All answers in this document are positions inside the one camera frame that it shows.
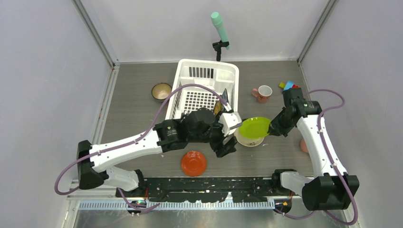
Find orange red bowl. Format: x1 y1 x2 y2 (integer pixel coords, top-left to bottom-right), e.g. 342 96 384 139
181 151 207 177

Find cream pink cup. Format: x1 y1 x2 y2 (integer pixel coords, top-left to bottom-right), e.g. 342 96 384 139
299 139 309 153

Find green plastic plate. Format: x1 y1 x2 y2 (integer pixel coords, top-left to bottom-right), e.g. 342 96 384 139
239 117 271 139

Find green microphone on stand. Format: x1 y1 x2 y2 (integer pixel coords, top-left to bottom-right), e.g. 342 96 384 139
211 12 230 62

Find colourful toy blocks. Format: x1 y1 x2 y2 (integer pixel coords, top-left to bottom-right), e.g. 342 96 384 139
279 81 298 91

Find white plastic dish rack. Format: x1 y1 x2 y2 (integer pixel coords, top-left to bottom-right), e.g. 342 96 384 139
165 59 239 120

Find brown ceramic bowl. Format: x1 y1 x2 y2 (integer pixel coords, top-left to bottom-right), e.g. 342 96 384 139
151 83 172 102

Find teal square plate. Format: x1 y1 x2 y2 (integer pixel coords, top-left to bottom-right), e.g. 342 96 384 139
220 88 229 111

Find pink mug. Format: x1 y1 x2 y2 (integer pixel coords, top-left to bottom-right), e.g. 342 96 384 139
251 85 273 104

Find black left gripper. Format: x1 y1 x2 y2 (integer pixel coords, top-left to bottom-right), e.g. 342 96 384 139
188 111 237 155

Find yellow patterned plate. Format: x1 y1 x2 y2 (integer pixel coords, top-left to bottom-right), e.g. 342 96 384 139
213 100 223 116

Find white patterned bowl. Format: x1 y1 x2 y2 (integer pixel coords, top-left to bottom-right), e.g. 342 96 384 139
234 129 264 147

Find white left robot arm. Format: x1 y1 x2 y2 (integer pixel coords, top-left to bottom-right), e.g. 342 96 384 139
77 108 242 197

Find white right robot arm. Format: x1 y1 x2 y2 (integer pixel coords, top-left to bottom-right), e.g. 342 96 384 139
268 88 359 211

